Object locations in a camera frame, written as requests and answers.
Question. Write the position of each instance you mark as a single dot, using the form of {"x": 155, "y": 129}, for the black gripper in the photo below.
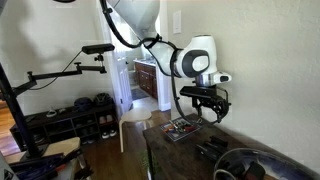
{"x": 219, "y": 105}

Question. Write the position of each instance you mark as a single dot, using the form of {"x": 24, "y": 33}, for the bunch of keys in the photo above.
{"x": 179, "y": 127}

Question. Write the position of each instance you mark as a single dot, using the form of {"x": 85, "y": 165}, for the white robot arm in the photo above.
{"x": 198, "y": 60}

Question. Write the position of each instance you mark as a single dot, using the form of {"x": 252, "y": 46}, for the blue square tray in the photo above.
{"x": 177, "y": 136}

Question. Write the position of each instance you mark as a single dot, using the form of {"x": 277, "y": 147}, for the blue round ceramic tray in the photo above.
{"x": 252, "y": 164}

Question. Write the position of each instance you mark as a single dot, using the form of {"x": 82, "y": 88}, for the black bike light upper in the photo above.
{"x": 218, "y": 141}

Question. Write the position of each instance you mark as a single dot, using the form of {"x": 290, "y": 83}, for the black bike light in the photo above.
{"x": 218, "y": 141}
{"x": 209, "y": 151}

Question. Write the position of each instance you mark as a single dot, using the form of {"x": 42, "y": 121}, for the black bike light lower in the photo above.
{"x": 209, "y": 151}

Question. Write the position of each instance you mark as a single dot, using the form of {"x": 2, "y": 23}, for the dark wooden console table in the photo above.
{"x": 180, "y": 160}

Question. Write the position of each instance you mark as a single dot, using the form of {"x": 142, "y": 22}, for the white round stool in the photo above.
{"x": 133, "y": 116}

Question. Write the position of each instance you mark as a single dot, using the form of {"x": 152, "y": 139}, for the wooden bathroom cabinet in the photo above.
{"x": 146, "y": 78}

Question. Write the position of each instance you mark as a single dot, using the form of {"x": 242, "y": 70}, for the dark shoe rack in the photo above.
{"x": 89, "y": 125}

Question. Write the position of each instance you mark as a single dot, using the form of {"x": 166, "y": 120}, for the black bicycle helmet right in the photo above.
{"x": 102, "y": 99}

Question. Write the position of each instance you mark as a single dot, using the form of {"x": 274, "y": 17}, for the black bicycle helmet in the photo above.
{"x": 102, "y": 99}
{"x": 82, "y": 104}

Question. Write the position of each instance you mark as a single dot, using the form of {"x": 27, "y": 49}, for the white door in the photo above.
{"x": 117, "y": 65}

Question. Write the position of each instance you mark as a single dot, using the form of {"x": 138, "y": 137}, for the black bicycle helmet left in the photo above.
{"x": 82, "y": 104}

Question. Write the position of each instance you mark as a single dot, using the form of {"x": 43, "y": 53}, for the black tripod pole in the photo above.
{"x": 33, "y": 151}

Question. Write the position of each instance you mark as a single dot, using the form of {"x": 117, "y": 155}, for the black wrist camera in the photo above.
{"x": 198, "y": 92}

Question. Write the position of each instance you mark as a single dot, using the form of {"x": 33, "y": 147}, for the white light switch plate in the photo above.
{"x": 177, "y": 22}

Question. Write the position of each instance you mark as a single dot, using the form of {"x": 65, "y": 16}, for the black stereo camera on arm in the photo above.
{"x": 99, "y": 48}

